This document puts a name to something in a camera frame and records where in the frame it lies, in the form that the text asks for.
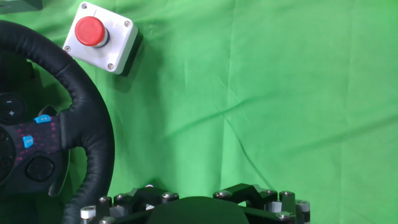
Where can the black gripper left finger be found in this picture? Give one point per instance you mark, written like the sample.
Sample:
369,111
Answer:
136,199

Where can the black leather steering wheel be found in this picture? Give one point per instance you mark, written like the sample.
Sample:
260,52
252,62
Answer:
90,124

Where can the green cloth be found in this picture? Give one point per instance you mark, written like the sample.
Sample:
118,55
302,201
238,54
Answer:
248,93

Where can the black steering wheel base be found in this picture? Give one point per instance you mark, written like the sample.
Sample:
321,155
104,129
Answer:
18,6

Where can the white box red mushroom button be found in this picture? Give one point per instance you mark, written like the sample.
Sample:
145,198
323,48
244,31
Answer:
118,40

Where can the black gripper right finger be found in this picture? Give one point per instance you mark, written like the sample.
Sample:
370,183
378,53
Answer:
261,194

